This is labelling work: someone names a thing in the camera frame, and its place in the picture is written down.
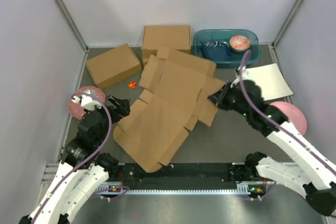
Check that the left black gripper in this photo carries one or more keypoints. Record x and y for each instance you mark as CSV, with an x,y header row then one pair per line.
x,y
123,108

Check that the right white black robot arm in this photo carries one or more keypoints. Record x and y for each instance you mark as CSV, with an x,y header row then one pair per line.
x,y
313,177

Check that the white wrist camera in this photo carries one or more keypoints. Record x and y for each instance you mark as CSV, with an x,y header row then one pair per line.
x,y
86,102
241,74

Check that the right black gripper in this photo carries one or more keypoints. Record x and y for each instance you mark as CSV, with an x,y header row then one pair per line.
x,y
218,98

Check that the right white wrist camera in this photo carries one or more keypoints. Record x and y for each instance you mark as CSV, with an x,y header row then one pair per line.
x,y
241,74

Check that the red white patterned bowl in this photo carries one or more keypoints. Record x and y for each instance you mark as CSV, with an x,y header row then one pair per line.
x,y
239,43

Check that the pink dotted plate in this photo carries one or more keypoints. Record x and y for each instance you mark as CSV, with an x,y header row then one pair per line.
x,y
76,110

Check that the small folded cardboard box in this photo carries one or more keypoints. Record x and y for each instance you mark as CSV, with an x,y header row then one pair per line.
x,y
113,66

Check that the plain pink plate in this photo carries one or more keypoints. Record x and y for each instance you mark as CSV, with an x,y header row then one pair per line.
x,y
294,114

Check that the bottom stacked cardboard box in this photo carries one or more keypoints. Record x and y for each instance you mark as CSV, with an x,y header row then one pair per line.
x,y
145,60

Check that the brown cardboard box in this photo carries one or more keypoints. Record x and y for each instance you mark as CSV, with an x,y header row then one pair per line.
x,y
176,87

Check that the dark blue patterned bowl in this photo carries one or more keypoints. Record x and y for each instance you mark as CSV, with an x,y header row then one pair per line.
x,y
215,50

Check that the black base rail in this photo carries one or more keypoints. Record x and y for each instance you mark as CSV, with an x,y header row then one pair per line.
x,y
185,176

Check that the white square plate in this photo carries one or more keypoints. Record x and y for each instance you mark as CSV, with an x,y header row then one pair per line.
x,y
270,80

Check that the red glitter leaf charm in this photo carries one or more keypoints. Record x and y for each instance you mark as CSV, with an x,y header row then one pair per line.
x,y
132,85

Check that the top stacked cardboard box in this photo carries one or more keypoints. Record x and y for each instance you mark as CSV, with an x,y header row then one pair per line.
x,y
177,37

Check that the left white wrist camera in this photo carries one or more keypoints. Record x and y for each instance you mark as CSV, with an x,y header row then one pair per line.
x,y
86,102

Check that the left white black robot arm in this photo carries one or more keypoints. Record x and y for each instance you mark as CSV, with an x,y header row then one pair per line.
x,y
82,168

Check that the stacked cardboard box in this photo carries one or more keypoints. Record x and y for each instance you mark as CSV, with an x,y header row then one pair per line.
x,y
145,60
177,37

